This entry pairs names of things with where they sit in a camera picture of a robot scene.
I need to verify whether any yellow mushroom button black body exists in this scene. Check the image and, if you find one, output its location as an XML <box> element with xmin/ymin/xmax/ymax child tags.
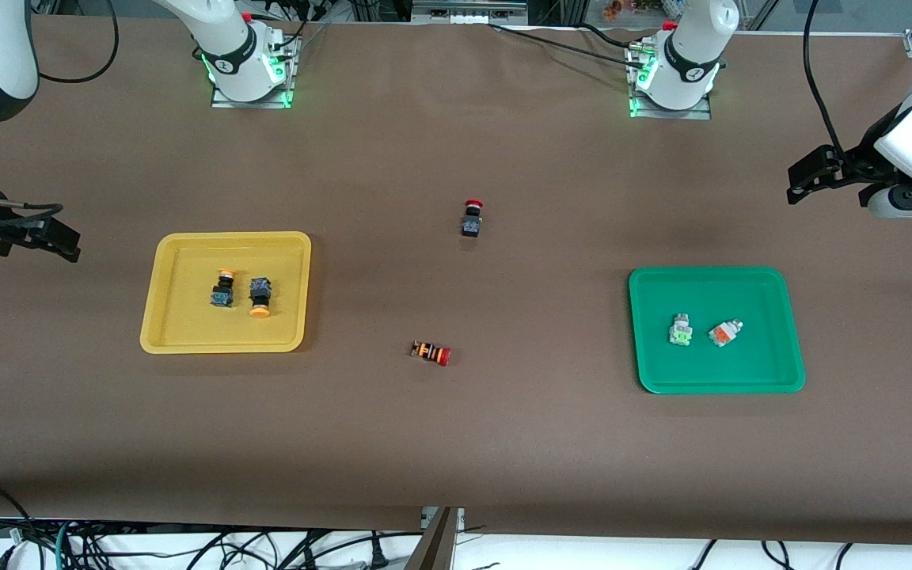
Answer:
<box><xmin>210</xmin><ymin>268</ymin><xmax>238</xmax><ymax>310</ymax></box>
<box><xmin>248</xmin><ymin>276</ymin><xmax>274</xmax><ymax>319</ymax></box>

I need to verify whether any white switch orange contact block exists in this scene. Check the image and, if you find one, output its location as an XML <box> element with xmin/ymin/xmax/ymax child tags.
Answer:
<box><xmin>707</xmin><ymin>319</ymin><xmax>744</xmax><ymax>348</ymax></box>

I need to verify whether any yellow plastic tray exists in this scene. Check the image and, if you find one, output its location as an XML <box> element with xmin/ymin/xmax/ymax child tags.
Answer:
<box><xmin>139</xmin><ymin>231</ymin><xmax>313</xmax><ymax>355</ymax></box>

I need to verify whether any green plastic tray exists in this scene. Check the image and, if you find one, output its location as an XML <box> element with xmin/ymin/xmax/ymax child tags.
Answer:
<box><xmin>628</xmin><ymin>267</ymin><xmax>807</xmax><ymax>394</ymax></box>

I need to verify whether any orange background clutter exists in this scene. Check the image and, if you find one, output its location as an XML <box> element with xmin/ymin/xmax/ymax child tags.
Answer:
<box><xmin>602</xmin><ymin>0</ymin><xmax>663</xmax><ymax>18</ymax></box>

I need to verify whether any red button orange striped body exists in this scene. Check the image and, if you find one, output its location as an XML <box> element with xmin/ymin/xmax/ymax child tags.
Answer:
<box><xmin>411</xmin><ymin>340</ymin><xmax>452</xmax><ymax>367</ymax></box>

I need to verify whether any brown table cover sheet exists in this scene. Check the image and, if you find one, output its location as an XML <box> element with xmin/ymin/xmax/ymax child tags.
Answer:
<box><xmin>0</xmin><ymin>16</ymin><xmax>912</xmax><ymax>547</ymax></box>

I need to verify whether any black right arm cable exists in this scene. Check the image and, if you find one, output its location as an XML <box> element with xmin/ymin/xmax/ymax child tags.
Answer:
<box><xmin>0</xmin><ymin>0</ymin><xmax>120</xmax><ymax>230</ymax></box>

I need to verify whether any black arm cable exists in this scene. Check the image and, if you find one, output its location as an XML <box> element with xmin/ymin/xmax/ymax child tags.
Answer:
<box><xmin>802</xmin><ymin>0</ymin><xmax>849</xmax><ymax>155</ymax></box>
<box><xmin>0</xmin><ymin>0</ymin><xmax>120</xmax><ymax>230</ymax></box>

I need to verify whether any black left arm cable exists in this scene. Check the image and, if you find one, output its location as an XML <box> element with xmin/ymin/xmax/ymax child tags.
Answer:
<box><xmin>802</xmin><ymin>0</ymin><xmax>849</xmax><ymax>155</ymax></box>

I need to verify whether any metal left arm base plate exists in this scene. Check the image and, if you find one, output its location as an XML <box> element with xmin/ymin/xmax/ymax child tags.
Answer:
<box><xmin>626</xmin><ymin>40</ymin><xmax>714</xmax><ymax>120</ymax></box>

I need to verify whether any short thin black cable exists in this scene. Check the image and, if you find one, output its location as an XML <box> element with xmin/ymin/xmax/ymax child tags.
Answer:
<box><xmin>579</xmin><ymin>22</ymin><xmax>639</xmax><ymax>48</ymax></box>

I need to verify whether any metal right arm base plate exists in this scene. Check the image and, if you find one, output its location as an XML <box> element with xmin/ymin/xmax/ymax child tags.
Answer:
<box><xmin>211</xmin><ymin>32</ymin><xmax>302</xmax><ymax>109</ymax></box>

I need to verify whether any long thin black cable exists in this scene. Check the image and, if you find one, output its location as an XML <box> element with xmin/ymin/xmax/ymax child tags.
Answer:
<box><xmin>488</xmin><ymin>22</ymin><xmax>643</xmax><ymax>60</ymax></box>

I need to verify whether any green floor cable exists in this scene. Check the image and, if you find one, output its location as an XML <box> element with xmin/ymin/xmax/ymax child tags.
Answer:
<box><xmin>55</xmin><ymin>521</ymin><xmax>81</xmax><ymax>570</ymax></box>

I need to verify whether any silver aluminium rail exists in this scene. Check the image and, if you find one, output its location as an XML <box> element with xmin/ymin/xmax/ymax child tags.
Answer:
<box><xmin>411</xmin><ymin>0</ymin><xmax>530</xmax><ymax>25</ymax></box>

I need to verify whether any grey aluminium frame post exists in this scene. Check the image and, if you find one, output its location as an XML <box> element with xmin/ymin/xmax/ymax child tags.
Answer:
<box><xmin>405</xmin><ymin>507</ymin><xmax>465</xmax><ymax>570</ymax></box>

